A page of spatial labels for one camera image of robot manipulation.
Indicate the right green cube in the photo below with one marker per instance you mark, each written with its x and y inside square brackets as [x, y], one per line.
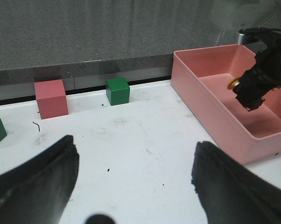
[117, 91]

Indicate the far pink cube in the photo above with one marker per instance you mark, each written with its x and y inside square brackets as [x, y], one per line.
[51, 99]

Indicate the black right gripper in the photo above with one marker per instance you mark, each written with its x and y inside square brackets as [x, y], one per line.
[265, 74]

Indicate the pink plastic bin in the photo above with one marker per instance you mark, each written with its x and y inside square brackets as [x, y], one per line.
[200, 78]

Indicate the yellow push button switch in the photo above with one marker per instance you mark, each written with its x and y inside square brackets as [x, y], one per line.
[233, 83]

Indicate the silver metal fixture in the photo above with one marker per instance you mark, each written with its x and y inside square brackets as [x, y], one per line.
[250, 35]

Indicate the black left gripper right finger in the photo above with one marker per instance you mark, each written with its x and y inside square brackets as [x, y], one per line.
[231, 194]

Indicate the grey stone counter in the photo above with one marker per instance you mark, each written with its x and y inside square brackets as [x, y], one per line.
[79, 41]

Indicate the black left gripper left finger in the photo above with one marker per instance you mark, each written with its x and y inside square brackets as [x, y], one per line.
[37, 191]

